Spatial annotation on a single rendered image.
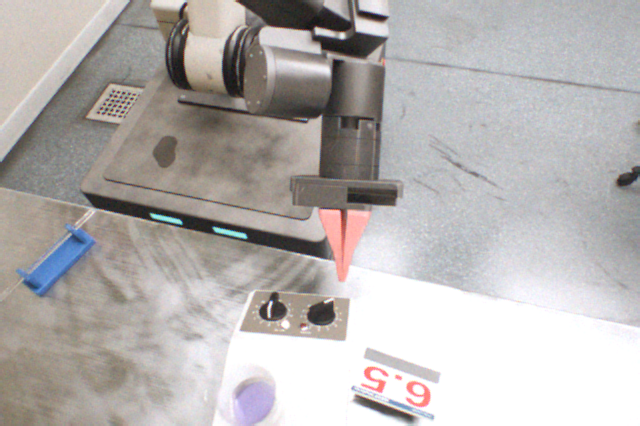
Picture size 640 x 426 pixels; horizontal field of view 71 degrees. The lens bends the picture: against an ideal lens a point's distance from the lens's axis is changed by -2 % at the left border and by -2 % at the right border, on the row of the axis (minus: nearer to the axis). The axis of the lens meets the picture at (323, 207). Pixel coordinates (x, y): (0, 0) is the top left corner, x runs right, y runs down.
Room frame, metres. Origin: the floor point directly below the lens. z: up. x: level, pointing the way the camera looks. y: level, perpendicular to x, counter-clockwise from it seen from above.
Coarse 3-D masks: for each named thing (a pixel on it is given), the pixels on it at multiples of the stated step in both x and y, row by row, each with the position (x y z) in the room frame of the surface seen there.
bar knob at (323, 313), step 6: (324, 300) 0.19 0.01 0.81; (330, 300) 0.19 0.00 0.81; (312, 306) 0.18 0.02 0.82; (318, 306) 0.18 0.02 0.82; (324, 306) 0.18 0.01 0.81; (330, 306) 0.18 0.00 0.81; (312, 312) 0.17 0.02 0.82; (318, 312) 0.17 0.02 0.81; (324, 312) 0.18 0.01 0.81; (330, 312) 0.18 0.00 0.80; (312, 318) 0.17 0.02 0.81; (318, 318) 0.17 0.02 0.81; (324, 318) 0.17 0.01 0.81; (330, 318) 0.17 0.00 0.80; (318, 324) 0.16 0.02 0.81; (324, 324) 0.16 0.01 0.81
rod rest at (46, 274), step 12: (72, 240) 0.33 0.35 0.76; (84, 240) 0.33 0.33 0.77; (60, 252) 0.31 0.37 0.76; (72, 252) 0.31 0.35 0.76; (84, 252) 0.32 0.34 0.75; (48, 264) 0.30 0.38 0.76; (60, 264) 0.30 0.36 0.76; (72, 264) 0.30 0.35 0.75; (36, 276) 0.28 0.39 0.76; (48, 276) 0.28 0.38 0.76; (60, 276) 0.28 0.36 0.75; (36, 288) 0.26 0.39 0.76
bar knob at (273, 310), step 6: (276, 294) 0.20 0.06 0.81; (270, 300) 0.19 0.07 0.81; (276, 300) 0.19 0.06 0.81; (264, 306) 0.19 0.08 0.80; (270, 306) 0.18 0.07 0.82; (276, 306) 0.19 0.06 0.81; (282, 306) 0.19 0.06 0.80; (264, 312) 0.18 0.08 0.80; (270, 312) 0.18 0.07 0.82; (276, 312) 0.18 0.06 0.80; (282, 312) 0.18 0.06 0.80; (264, 318) 0.18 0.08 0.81; (270, 318) 0.17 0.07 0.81; (276, 318) 0.17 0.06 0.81; (282, 318) 0.18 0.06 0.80
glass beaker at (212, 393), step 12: (228, 372) 0.10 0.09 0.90; (240, 372) 0.10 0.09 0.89; (252, 372) 0.10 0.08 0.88; (264, 372) 0.10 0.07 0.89; (216, 384) 0.09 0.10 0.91; (228, 384) 0.09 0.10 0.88; (276, 384) 0.08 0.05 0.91; (216, 396) 0.08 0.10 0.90; (228, 396) 0.08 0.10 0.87; (276, 396) 0.07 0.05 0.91; (216, 408) 0.07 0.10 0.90; (228, 408) 0.07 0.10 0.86; (276, 408) 0.07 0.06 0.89; (228, 420) 0.06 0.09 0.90; (264, 420) 0.06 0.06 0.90; (276, 420) 0.06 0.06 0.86
